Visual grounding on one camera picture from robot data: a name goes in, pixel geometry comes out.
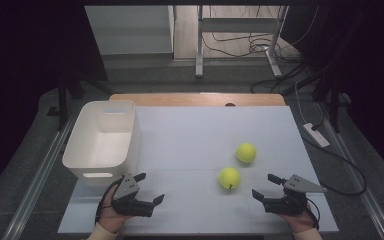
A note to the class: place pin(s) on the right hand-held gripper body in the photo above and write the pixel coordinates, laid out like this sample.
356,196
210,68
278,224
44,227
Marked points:
295,191

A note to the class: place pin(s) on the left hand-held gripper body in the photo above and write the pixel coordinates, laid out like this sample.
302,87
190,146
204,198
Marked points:
128,190

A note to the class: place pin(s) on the yellow tennis ball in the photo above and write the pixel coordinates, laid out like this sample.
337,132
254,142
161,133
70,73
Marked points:
246,152
229,177

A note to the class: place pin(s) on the white plastic bin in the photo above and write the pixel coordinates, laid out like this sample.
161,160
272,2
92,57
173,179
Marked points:
103,146

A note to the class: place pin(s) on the person's right hand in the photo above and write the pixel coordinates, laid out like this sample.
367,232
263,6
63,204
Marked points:
296,220

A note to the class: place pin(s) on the person's left hand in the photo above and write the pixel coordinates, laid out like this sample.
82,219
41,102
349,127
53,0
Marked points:
110,216

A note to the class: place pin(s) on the white power strip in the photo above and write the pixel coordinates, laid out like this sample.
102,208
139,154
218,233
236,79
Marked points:
318,136

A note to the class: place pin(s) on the white board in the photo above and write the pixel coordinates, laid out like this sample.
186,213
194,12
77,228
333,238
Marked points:
186,133

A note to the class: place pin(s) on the wooden table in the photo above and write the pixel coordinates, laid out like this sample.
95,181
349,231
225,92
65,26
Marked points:
180,99

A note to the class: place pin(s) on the black stand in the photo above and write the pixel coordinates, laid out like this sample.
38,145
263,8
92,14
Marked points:
65,96
333,96

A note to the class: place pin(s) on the white cabinet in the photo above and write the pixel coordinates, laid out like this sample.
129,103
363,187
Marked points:
130,30

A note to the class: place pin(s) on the metal floor rail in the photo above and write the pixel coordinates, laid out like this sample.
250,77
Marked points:
363,190
40,173

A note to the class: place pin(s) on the white desk frame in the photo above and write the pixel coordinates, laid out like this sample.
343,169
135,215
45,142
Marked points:
236,24

